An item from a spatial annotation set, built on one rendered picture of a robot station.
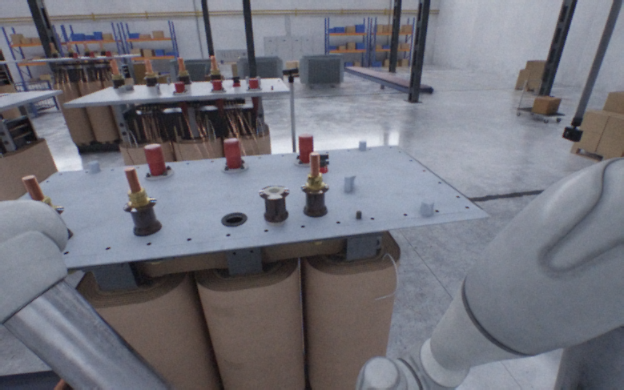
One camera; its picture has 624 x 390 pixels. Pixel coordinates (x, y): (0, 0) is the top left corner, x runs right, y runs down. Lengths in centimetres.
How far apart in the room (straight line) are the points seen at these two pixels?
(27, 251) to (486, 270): 64
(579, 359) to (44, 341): 76
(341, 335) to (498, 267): 121
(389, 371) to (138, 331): 96
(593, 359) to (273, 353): 118
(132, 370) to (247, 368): 92
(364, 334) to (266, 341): 43
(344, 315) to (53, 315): 102
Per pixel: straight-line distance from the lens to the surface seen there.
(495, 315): 34
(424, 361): 78
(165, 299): 129
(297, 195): 116
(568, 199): 29
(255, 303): 126
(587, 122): 703
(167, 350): 147
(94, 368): 67
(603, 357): 52
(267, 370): 158
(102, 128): 703
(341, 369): 168
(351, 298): 132
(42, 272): 66
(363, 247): 122
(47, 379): 151
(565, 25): 1349
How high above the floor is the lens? 189
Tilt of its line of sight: 27 degrees down
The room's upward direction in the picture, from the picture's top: 1 degrees counter-clockwise
